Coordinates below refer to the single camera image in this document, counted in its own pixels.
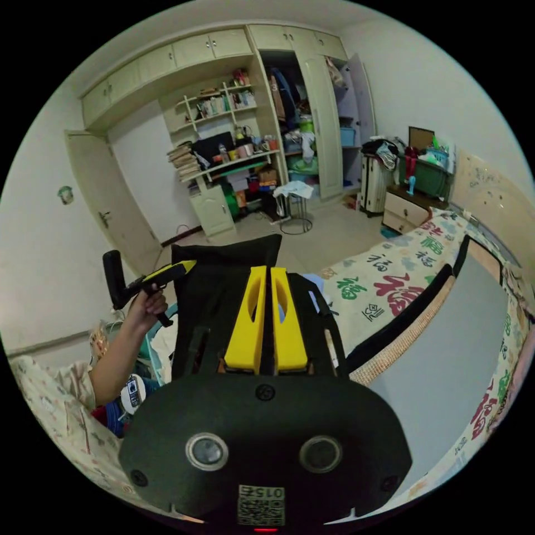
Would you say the person's body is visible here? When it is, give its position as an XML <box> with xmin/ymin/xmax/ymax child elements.
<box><xmin>7</xmin><ymin>354</ymin><xmax>139</xmax><ymax>504</ymax></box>

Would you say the cream bookshelf desk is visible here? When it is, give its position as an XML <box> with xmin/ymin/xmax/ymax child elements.
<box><xmin>160</xmin><ymin>69</ymin><xmax>290</xmax><ymax>240</ymax></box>

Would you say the cream built-in wardrobe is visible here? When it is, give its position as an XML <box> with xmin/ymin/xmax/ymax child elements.
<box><xmin>79</xmin><ymin>23</ymin><xmax>377</xmax><ymax>203</ymax></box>

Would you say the person's left hand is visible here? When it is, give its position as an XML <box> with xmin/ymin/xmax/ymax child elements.
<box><xmin>127</xmin><ymin>284</ymin><xmax>169</xmax><ymax>333</ymax></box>

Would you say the round metal stool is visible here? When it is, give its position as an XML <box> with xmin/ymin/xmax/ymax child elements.
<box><xmin>273</xmin><ymin>181</ymin><xmax>315</xmax><ymax>235</ymax></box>

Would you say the bed with printed sheet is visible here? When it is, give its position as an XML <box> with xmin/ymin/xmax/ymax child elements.
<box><xmin>317</xmin><ymin>148</ymin><xmax>535</xmax><ymax>502</ymax></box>

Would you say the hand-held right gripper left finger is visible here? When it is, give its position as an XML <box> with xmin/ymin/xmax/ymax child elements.
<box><xmin>224</xmin><ymin>265</ymin><xmax>266</xmax><ymax>372</ymax></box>

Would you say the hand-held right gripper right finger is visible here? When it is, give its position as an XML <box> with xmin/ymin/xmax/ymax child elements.
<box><xmin>270</xmin><ymin>266</ymin><xmax>310</xmax><ymax>372</ymax></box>

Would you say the black t-shirt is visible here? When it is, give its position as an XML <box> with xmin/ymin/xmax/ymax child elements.
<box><xmin>170</xmin><ymin>234</ymin><xmax>350</xmax><ymax>380</ymax></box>

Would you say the green basket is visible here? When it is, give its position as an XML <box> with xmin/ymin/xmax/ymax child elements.
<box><xmin>398</xmin><ymin>125</ymin><xmax>456</xmax><ymax>202</ymax></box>

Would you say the cream door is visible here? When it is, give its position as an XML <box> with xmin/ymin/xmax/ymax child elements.
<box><xmin>64</xmin><ymin>129</ymin><xmax>164</xmax><ymax>265</ymax></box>

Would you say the grey folding board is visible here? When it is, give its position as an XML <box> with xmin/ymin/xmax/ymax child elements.
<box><xmin>367</xmin><ymin>250</ymin><xmax>509</xmax><ymax>496</ymax></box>

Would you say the cream nightstand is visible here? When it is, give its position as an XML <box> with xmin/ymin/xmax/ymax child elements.
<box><xmin>381</xmin><ymin>185</ymin><xmax>432</xmax><ymax>235</ymax></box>

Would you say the person's left forearm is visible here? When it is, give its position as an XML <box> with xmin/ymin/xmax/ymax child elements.
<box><xmin>89</xmin><ymin>311</ymin><xmax>148</xmax><ymax>407</ymax></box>

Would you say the white radiator with clothes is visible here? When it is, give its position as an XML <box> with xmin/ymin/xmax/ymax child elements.
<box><xmin>358</xmin><ymin>135</ymin><xmax>407</xmax><ymax>218</ymax></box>

